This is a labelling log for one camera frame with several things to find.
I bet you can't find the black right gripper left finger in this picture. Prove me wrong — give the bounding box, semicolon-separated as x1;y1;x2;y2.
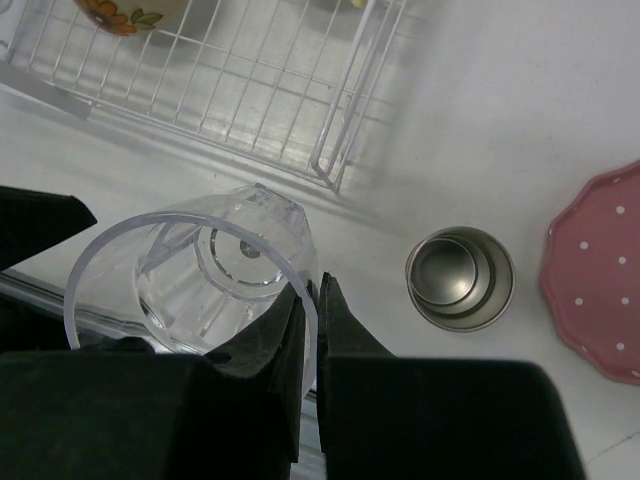
1;287;306;479

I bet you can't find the clear drinking glass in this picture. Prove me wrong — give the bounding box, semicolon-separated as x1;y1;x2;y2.
64;183;318;391

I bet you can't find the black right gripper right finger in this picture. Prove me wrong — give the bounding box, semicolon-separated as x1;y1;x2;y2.
317;275;585;479

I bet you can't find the small steel cup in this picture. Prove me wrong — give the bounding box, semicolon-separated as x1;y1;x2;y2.
405;226;516;332

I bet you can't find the pink dotted plate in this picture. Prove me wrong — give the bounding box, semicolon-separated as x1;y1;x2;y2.
539;162;639;385

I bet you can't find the aluminium rail frame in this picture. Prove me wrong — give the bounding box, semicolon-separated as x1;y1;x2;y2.
1;270;321;453

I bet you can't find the white wire dish rack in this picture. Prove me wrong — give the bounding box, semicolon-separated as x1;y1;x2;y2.
1;1;407;190

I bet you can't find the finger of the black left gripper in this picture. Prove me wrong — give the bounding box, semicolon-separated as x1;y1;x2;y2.
0;186;97;271

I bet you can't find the beige bowl with flower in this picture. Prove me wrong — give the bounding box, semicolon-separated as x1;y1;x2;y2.
74;0;187;37

